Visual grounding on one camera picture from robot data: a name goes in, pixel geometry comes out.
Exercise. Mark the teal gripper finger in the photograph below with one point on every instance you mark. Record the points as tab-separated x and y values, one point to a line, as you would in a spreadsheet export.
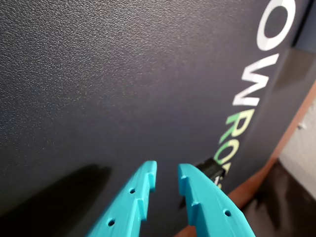
128	207
209	209

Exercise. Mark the dark mat with WOWROBO print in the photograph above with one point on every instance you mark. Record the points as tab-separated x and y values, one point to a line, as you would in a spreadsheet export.
98	74

